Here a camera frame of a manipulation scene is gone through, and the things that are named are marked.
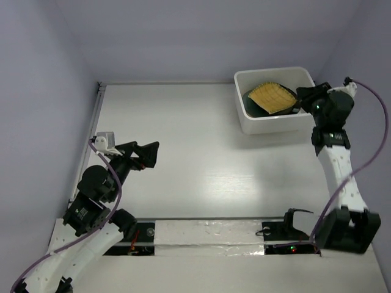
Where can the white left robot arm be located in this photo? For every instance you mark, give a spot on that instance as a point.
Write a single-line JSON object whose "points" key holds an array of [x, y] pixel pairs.
{"points": [[93, 221]]}

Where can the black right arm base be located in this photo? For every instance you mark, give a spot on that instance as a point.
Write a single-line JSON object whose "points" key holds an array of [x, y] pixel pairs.
{"points": [[283, 230]]}

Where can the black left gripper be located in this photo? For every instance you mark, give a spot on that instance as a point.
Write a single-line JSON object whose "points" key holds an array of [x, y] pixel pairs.
{"points": [[148, 154]]}

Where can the black rimmed beige plate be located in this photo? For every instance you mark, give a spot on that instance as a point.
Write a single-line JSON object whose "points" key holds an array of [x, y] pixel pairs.
{"points": [[255, 111]]}

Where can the white foam front panel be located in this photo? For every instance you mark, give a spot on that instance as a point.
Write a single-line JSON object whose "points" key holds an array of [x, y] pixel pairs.
{"points": [[208, 238]]}

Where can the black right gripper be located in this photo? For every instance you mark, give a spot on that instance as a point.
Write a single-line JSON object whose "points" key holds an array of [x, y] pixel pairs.
{"points": [[308, 94]]}

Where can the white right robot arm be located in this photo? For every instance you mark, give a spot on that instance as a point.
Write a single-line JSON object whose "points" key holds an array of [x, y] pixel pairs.
{"points": [[346, 224]]}

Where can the white plastic bin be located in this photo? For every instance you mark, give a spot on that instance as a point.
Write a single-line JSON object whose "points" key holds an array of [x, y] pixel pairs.
{"points": [[290, 77]]}

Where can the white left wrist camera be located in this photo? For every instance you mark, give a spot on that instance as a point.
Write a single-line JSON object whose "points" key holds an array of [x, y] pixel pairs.
{"points": [[104, 143]]}

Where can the green yellow woven tray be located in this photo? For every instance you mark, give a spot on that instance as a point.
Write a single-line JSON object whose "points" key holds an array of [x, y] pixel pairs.
{"points": [[272, 97]]}

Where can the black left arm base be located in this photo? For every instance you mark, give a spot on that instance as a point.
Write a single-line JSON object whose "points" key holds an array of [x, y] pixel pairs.
{"points": [[141, 243]]}

